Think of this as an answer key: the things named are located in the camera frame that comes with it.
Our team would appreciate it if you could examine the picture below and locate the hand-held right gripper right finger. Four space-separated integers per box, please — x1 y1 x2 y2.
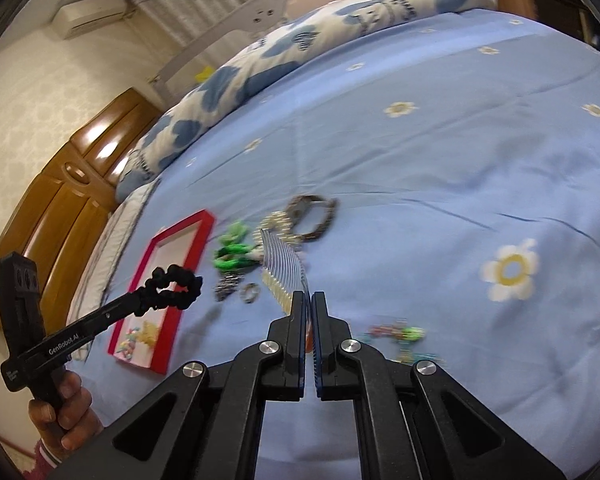
311 291 568 480

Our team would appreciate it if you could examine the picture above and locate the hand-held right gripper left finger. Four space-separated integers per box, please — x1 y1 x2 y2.
55 290 308 480

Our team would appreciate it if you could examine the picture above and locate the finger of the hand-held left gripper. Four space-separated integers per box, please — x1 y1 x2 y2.
105 286 157 323

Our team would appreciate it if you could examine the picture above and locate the black scrunchie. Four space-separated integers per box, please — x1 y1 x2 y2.
134 264 204 317

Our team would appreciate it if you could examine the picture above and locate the red shallow box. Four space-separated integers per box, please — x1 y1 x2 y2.
107 209 216 376

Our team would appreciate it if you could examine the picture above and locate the multicoloured beaded bracelet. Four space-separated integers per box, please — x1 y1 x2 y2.
367 324 427 352

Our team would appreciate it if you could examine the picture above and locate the silver chain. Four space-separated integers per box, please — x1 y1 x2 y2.
213 272 242 304

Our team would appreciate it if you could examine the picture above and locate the green braided bracelet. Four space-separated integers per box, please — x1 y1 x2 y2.
212 241 264 272

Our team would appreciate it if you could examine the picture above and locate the brown studded wristwatch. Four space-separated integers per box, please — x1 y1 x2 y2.
286 194 340 244

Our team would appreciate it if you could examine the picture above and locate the white pearl bracelet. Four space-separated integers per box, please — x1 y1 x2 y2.
257 210 306 247

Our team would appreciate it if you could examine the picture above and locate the person's left hand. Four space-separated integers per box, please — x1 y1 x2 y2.
27 370 106 457

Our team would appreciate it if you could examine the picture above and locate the yellow hair claw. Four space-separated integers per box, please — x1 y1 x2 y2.
139 322 162 349

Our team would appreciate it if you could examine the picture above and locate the striped white pillow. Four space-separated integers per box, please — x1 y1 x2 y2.
65 180 159 363

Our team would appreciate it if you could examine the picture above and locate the wooden headboard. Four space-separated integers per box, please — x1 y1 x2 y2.
0 87 162 322

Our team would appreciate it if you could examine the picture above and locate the green fabric scrunchie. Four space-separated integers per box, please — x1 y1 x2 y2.
219 220 249 247

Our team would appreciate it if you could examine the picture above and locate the blue heart printed quilt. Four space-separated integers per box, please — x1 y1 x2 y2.
115 0 499 202

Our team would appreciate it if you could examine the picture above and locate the white air conditioner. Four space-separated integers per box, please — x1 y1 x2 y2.
50 0 129 41

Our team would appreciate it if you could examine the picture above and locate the pastel bead charm bracelet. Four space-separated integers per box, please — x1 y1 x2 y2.
112 327 146 362

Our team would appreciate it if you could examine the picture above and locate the grey bed rail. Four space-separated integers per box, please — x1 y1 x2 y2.
147 0 397 111

